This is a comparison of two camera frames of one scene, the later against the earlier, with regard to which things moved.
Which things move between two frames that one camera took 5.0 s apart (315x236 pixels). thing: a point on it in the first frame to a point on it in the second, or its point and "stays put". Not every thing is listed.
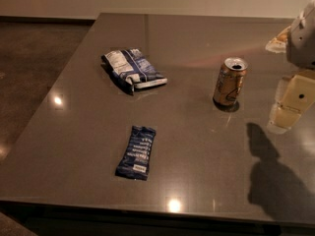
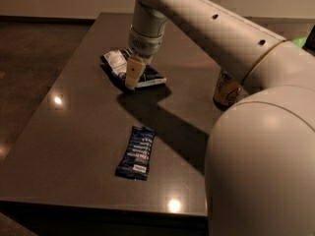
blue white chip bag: x=129 y=70 stays put
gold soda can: x=229 y=84 stays put
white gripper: x=302 y=41 to x=144 y=44
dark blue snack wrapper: x=135 y=162 stays put
